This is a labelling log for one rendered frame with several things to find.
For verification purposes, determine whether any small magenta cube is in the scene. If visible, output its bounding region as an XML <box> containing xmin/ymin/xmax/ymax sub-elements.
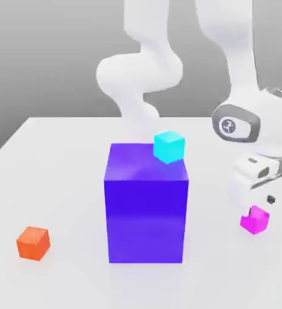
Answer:
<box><xmin>239</xmin><ymin>205</ymin><xmax>270</xmax><ymax>235</ymax></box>

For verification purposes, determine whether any small cyan cube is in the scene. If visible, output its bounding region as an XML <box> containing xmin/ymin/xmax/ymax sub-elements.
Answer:
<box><xmin>153</xmin><ymin>130</ymin><xmax>186</xmax><ymax>165</ymax></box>

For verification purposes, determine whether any small orange cube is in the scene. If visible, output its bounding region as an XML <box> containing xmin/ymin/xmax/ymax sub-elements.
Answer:
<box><xmin>16</xmin><ymin>226</ymin><xmax>51</xmax><ymax>262</ymax></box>

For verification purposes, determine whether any large purple box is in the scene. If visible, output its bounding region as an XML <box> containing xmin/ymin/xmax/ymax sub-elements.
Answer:
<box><xmin>104</xmin><ymin>142</ymin><xmax>189</xmax><ymax>264</ymax></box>

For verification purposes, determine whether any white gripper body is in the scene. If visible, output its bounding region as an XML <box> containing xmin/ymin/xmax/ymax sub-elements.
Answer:
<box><xmin>228</xmin><ymin>171</ymin><xmax>282</xmax><ymax>211</ymax></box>

